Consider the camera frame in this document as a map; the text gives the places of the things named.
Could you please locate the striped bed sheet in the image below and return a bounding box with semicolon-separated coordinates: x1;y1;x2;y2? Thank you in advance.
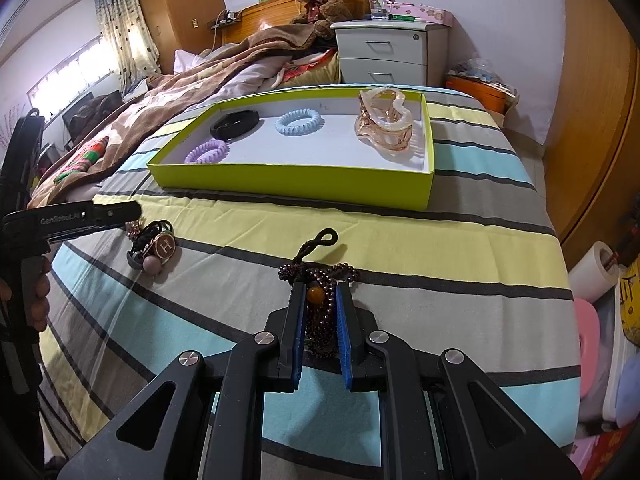
37;82;584;480

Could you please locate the white plastic container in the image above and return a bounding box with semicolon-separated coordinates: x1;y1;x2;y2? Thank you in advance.
600;300;640;431

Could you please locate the white pillow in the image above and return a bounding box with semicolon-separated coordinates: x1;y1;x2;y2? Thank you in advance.
172;49;211;74

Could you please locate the dark chair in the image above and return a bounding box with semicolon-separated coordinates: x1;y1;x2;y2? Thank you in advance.
62;91;124;149

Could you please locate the pink paper roll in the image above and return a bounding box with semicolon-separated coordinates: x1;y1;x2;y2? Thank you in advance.
573;298;604;387

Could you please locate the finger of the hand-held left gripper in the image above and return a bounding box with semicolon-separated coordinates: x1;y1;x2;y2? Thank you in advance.
93;213;137;229
93;201;143;216

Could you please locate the pink floral box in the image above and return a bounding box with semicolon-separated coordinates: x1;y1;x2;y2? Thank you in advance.
387;2;455;26

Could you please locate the black wristband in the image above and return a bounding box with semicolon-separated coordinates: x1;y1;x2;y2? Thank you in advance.
210;110;261;141

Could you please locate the orange box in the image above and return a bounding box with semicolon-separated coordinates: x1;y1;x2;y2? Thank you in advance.
446;76;506;114

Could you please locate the red printed box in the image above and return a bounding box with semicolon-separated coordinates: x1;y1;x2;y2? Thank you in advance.
580;425;640;480

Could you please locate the white paper roll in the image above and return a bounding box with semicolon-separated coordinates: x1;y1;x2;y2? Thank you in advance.
568;241;616;304

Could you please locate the colourful printed pillow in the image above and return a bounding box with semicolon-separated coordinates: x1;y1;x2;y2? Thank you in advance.
280;50;344;86

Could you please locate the grey two-drawer nightstand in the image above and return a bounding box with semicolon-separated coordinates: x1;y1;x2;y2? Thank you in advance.
330;20;449;87

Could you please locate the clear plastic bag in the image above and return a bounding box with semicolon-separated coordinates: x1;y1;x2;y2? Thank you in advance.
447;57;519;96

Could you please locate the large wooden wardrobe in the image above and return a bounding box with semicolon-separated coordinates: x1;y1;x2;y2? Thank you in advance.
542;0;640;282

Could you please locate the dark red bead bracelet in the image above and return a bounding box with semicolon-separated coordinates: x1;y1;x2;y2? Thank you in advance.
278;228;361;357

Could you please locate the wooden headboard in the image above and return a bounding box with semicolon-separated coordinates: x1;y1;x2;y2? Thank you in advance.
220;0;369;46

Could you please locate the light blue spiral hair tie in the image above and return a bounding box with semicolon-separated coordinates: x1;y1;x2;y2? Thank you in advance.
275;108;323;136

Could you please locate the yellow box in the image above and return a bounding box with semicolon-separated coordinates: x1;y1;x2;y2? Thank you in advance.
617;265;640;346

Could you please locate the lime green shallow box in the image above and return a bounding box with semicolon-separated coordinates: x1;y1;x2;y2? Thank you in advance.
146;85;435;212

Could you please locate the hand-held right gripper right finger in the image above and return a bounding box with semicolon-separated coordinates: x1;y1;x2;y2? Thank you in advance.
335;280;583;480

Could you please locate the black hair tie with charms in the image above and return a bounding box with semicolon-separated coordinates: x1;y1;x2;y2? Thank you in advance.
126;220;179;276

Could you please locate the tall wooden cabinet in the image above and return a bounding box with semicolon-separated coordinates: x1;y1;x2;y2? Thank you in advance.
132;0;226;69

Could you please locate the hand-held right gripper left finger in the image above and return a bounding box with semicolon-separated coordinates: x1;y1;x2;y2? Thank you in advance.
57;280;307;480

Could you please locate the brown blanket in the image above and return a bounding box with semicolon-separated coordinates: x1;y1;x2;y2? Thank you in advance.
27;22;341;209

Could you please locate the person's left hand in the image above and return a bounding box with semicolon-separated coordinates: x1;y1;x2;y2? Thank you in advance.
0;256;54;334

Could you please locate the purple spiral hair tie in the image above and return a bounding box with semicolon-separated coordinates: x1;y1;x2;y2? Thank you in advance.
184;140;230;165

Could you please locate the window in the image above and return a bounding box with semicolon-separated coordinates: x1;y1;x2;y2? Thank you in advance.
27;35;124;116

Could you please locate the clear amber hair claw clip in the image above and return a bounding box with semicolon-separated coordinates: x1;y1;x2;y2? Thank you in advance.
355;86;414;151

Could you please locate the patterned curtain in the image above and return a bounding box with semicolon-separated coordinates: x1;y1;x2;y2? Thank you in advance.
94;0;161;94

